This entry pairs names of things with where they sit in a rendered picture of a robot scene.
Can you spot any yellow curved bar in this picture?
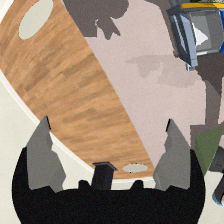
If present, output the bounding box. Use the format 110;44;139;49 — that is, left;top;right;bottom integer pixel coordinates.
181;3;224;9

